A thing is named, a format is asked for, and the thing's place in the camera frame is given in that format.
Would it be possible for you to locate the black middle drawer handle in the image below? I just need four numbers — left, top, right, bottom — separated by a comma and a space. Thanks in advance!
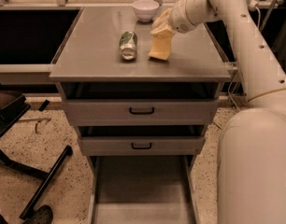
131, 143, 152, 150

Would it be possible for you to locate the black top drawer handle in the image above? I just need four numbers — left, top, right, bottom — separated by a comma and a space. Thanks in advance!
129, 107, 155, 115

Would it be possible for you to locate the grey bottom drawer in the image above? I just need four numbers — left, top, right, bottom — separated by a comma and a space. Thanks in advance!
86, 156, 200, 224

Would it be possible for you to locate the black drawer handle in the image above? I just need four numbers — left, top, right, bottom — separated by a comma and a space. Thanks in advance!
129, 107, 155, 115
131, 143, 152, 150

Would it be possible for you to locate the grey middle drawer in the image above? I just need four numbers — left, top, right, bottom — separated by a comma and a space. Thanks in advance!
78, 136, 205, 156

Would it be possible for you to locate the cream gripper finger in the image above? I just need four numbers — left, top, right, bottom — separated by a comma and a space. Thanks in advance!
150, 8, 176, 36

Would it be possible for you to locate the dark cabinet at right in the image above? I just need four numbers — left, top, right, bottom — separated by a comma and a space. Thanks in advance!
267, 0, 286, 79

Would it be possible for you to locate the black perforated shoe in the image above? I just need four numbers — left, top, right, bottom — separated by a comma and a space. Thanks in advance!
22, 205, 53, 224

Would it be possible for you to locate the grey horizontal rail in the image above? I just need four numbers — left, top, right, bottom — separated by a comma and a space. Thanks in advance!
0, 64, 53, 85

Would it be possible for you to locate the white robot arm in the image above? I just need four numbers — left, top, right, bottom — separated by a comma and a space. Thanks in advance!
150, 0, 286, 224

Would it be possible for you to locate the grey drawer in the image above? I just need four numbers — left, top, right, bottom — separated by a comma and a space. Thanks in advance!
63, 100, 218, 126
86, 156, 200, 224
78, 136, 205, 156

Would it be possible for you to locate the yellow green sponge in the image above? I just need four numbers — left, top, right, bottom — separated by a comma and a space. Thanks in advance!
149, 35, 173, 61

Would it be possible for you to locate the green soda can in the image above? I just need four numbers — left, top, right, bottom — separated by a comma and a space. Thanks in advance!
120, 31, 137, 61

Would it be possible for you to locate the grey drawer cabinet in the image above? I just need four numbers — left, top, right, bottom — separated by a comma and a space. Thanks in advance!
49, 5, 232, 224

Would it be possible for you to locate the black chair base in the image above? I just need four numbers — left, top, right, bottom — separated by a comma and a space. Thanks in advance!
0, 81, 74, 221

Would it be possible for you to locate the grey top drawer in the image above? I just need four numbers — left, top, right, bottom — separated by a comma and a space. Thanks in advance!
63, 100, 218, 126

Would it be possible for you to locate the white ceramic bowl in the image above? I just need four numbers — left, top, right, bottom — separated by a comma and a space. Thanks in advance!
132, 0, 160, 21

